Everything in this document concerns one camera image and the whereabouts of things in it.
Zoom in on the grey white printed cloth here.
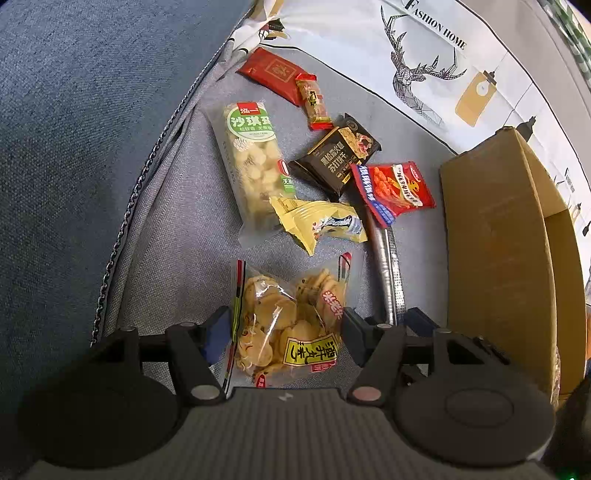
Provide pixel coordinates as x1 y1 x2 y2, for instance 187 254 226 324
92 0 591 352

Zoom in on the flat red snack packet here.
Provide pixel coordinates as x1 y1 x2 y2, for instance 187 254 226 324
236 47 308 107

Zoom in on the yellow snack packet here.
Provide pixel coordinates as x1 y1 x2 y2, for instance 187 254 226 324
269 196 369 256

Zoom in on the green checked cloth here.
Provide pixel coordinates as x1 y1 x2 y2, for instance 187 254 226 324
540 0 591 84

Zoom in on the black cracker packet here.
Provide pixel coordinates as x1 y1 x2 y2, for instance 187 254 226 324
289 113 382 200

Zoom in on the clear bag of round crackers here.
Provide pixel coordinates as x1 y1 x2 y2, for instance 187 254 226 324
224 251 354 398

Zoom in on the small red orange snack packet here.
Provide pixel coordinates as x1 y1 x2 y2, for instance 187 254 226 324
295 73 334 131

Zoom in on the green white pastry packet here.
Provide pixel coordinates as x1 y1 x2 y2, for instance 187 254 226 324
205 100 298 234

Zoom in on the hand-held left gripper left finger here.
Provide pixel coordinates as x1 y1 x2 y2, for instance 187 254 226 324
92 305 232 408

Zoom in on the silver stick packet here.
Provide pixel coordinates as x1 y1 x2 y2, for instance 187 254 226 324
365 208 407 326

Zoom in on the cardboard box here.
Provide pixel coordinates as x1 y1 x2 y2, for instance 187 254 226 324
438 126 587 407

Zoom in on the red chips packet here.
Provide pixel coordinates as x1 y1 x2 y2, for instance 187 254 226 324
349 161 437 228

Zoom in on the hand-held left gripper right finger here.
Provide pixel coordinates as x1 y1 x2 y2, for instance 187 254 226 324
342 307 509 408

